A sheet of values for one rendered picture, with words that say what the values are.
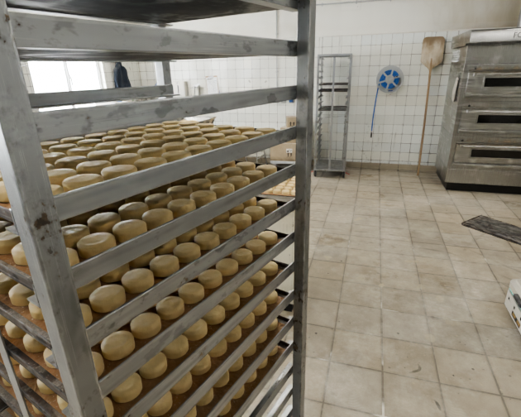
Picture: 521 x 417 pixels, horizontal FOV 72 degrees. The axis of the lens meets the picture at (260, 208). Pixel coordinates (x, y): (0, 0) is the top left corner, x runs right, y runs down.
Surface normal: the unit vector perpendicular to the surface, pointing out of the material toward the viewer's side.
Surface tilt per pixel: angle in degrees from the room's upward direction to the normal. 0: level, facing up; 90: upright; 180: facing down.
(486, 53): 90
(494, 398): 0
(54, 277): 90
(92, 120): 90
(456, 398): 0
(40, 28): 90
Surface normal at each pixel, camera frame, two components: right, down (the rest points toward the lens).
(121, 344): -0.02, -0.93
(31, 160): 0.84, 0.18
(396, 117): -0.29, 0.35
